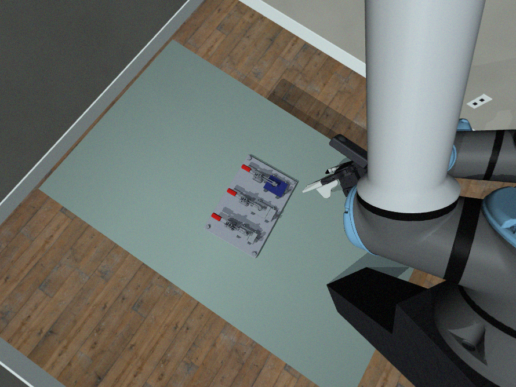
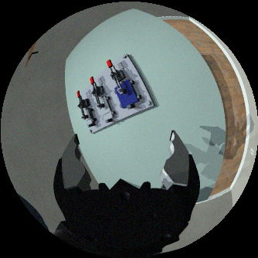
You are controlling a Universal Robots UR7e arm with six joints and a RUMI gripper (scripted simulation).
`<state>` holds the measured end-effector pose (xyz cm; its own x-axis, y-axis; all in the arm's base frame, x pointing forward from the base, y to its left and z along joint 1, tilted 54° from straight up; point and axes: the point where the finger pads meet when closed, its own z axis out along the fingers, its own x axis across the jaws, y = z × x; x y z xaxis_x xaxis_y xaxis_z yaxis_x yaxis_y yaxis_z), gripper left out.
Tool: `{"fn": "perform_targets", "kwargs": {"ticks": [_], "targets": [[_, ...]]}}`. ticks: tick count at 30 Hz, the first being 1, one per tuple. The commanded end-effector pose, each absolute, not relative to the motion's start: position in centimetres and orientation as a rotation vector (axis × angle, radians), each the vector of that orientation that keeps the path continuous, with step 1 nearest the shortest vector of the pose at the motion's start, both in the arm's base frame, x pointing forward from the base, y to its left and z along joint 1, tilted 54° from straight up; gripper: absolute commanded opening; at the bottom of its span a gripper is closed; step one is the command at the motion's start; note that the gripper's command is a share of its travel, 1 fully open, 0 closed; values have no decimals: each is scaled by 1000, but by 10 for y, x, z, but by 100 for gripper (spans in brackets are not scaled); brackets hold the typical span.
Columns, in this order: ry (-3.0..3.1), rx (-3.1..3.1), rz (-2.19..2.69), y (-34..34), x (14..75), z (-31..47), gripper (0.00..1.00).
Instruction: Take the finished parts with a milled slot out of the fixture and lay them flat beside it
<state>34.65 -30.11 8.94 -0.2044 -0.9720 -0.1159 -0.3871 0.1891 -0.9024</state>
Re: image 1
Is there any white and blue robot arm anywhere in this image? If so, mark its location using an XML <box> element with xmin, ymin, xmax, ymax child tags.
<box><xmin>329</xmin><ymin>0</ymin><xmax>516</xmax><ymax>387</ymax></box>

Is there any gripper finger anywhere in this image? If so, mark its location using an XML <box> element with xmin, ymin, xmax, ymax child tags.
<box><xmin>325</xmin><ymin>163</ymin><xmax>344</xmax><ymax>174</ymax></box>
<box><xmin>303</xmin><ymin>169</ymin><xmax>347</xmax><ymax>199</ymax></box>

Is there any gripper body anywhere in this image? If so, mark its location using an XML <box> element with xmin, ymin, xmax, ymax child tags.
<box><xmin>335</xmin><ymin>161</ymin><xmax>368</xmax><ymax>197</ymax></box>

